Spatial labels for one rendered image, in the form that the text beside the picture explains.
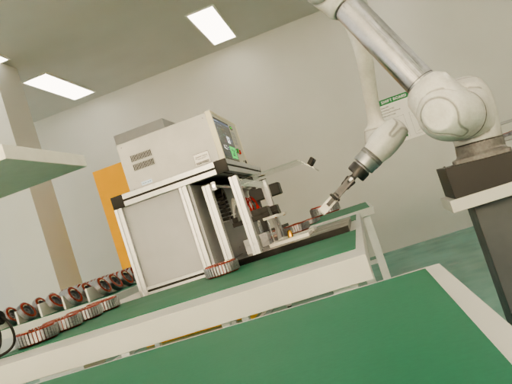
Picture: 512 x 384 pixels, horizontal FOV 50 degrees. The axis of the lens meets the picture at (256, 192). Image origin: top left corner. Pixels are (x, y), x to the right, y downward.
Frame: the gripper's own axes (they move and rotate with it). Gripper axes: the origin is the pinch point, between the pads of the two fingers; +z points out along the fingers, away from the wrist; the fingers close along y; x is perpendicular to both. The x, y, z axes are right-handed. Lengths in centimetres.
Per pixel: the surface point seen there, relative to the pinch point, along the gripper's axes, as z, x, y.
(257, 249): 24.5, 7.3, -21.4
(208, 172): 16.1, 37.3, -22.9
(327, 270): 3, -10, -99
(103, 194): 165, 192, 347
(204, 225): 31.2, 26.9, -19.6
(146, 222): 44, 43, -21
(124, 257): 199, 130, 347
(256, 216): 18.8, 17.0, -4.5
